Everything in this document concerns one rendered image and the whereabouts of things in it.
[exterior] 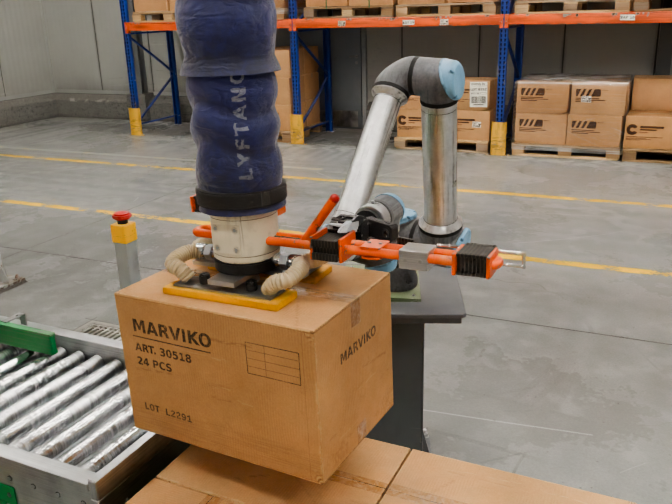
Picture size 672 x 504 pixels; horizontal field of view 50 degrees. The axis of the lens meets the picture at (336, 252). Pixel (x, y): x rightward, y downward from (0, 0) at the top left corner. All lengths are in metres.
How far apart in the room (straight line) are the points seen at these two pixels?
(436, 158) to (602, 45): 7.77
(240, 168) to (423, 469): 0.95
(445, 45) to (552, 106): 2.23
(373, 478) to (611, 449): 1.45
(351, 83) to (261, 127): 9.10
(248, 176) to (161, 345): 0.50
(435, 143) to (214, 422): 1.07
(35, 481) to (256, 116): 1.17
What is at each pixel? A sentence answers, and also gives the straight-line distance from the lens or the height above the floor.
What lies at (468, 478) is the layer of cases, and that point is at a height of 0.54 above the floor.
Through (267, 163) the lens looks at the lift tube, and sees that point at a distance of 1.72.
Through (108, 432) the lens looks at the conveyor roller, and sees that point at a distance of 2.34.
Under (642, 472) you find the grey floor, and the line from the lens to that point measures 3.14.
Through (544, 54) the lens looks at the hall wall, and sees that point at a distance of 10.06.
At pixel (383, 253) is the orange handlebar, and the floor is 1.21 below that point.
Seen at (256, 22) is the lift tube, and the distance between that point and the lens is 1.67.
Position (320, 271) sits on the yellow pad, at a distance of 1.87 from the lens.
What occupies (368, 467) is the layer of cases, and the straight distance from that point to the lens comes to 2.05.
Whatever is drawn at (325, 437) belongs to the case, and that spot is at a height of 0.79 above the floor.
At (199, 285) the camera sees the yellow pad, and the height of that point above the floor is 1.09.
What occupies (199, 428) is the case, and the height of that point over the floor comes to 0.72.
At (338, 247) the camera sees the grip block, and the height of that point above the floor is 1.21.
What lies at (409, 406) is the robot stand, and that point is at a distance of 2.76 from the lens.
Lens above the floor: 1.74
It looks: 19 degrees down
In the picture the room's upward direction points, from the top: 2 degrees counter-clockwise
